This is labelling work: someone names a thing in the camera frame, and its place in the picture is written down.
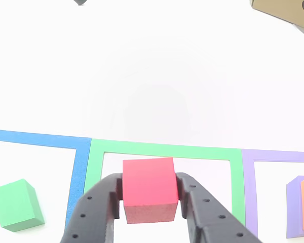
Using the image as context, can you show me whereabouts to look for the purple square block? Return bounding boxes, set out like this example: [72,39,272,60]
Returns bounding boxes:
[285,175,304,239]

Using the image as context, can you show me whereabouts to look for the purple square frame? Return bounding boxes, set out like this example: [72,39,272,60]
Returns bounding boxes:
[241,148,304,232]

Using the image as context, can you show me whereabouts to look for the green square frame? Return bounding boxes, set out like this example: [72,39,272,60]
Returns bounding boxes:
[83,138,247,228]

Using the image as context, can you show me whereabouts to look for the polymaker cardboard box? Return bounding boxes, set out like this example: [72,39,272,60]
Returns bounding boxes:
[249,0,304,32]

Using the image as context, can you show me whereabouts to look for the small red cube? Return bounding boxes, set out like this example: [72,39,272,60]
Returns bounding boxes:
[122,156,179,224]

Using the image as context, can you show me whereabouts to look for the blue square frame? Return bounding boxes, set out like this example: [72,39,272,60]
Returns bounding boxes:
[0,128,92,232]

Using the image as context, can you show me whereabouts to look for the green cube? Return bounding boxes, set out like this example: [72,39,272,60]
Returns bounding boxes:
[0,178,46,233]

